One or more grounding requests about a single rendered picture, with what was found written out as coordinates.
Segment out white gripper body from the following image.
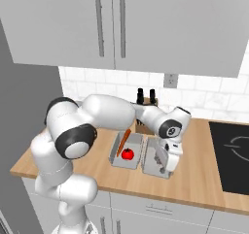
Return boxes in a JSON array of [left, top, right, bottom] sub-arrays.
[[164, 150, 180, 175]]

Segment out grey meat container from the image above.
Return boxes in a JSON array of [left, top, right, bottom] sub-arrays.
[[141, 136, 173, 181]]

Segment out grey vegetable container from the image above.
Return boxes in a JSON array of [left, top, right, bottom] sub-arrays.
[[108, 131, 146, 171]]

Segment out red tomato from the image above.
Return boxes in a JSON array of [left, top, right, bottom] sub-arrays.
[[121, 148, 135, 161]]

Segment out orange carrot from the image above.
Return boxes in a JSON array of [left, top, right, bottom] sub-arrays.
[[116, 128, 132, 158]]

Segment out grey lower cupboard door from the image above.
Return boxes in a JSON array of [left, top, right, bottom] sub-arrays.
[[110, 208, 210, 234], [28, 192, 113, 234]]

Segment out grey cupboard door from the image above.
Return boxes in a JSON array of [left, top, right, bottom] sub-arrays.
[[0, 0, 117, 71], [28, 192, 113, 234], [110, 208, 210, 234], [111, 0, 249, 80]]

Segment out black hob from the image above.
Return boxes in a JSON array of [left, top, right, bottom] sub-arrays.
[[208, 120, 249, 197]]

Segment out plain grey drawer front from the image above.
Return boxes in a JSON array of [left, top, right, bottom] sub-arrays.
[[207, 210, 249, 234], [21, 177, 112, 210]]

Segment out grey upper cupboard door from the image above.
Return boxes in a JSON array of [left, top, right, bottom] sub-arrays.
[[0, 0, 117, 71], [111, 0, 249, 80]]

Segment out grey fridge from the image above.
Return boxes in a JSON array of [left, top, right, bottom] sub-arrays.
[[0, 17, 64, 234]]

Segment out wooden knife block black handles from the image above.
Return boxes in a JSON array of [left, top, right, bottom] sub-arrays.
[[134, 87, 160, 136]]

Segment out grey drawer handle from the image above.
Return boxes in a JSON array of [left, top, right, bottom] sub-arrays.
[[145, 204, 173, 214]]

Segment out grey drawer front with handle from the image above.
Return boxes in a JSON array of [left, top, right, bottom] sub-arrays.
[[109, 192, 216, 228]]

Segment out grey lower cupboard handle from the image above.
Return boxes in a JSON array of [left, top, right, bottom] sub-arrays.
[[115, 219, 123, 234], [99, 216, 107, 234]]

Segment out grey cupboard handle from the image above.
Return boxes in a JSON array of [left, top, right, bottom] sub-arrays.
[[94, 0, 106, 58], [99, 216, 107, 234], [119, 0, 127, 59], [115, 219, 123, 234]]

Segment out grey wall outlet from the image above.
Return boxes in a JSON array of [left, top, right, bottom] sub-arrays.
[[162, 73, 179, 89]]

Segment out grey upper cupboard handle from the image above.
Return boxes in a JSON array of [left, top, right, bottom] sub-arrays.
[[119, 0, 127, 59], [94, 0, 106, 58]]

